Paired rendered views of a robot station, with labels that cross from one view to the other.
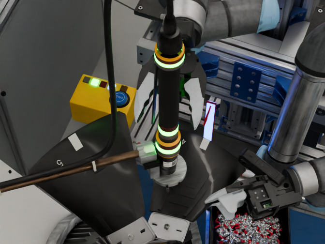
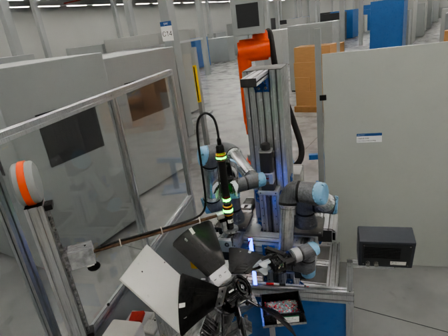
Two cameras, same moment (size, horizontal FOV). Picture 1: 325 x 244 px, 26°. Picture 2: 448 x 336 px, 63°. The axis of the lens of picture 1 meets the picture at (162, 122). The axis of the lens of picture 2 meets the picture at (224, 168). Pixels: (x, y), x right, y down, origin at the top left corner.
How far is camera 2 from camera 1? 0.85 m
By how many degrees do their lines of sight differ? 36
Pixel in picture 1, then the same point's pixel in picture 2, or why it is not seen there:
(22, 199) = (170, 275)
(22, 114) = not seen: hidden behind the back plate
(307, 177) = (296, 251)
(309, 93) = (287, 215)
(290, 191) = (290, 258)
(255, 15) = (256, 177)
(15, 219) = (167, 281)
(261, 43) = (272, 235)
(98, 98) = not seen: hidden behind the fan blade
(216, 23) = (242, 181)
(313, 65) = (285, 201)
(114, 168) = (209, 242)
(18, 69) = not seen: hidden behind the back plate
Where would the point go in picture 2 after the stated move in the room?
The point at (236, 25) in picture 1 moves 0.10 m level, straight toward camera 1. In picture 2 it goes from (250, 182) to (249, 191)
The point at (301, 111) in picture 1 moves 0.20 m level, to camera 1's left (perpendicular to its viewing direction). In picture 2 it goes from (287, 225) to (249, 231)
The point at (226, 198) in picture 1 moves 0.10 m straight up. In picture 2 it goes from (262, 263) to (260, 246)
